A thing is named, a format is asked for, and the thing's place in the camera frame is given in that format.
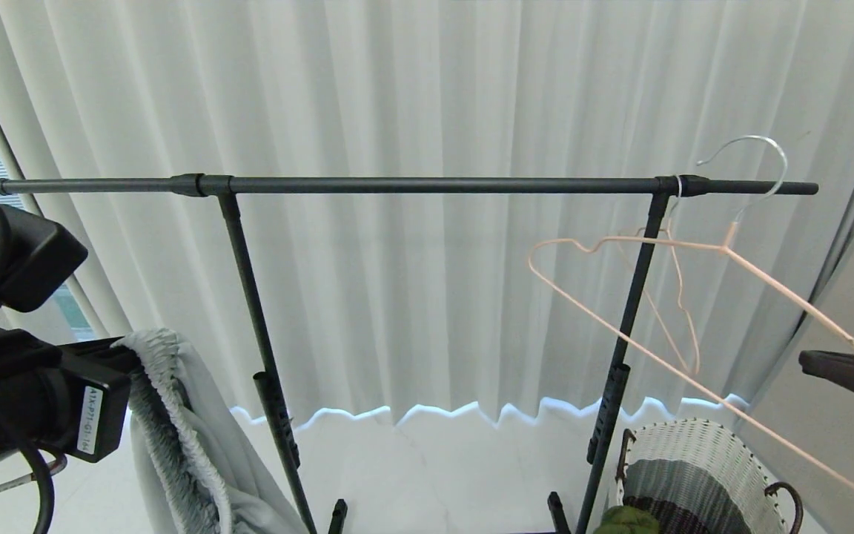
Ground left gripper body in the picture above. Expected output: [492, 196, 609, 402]
[0, 319, 133, 483]

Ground pale grey shorts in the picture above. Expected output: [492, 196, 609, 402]
[112, 329, 309, 534]

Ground pink clothes hanger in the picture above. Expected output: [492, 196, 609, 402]
[616, 197, 701, 375]
[527, 135, 854, 520]

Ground black clothes rack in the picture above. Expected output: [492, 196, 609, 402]
[0, 173, 819, 534]

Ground white laundry basket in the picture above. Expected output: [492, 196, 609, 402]
[609, 419, 804, 534]

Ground white curtain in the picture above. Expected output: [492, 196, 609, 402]
[0, 0, 854, 427]

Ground olive green garment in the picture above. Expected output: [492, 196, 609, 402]
[594, 506, 661, 534]

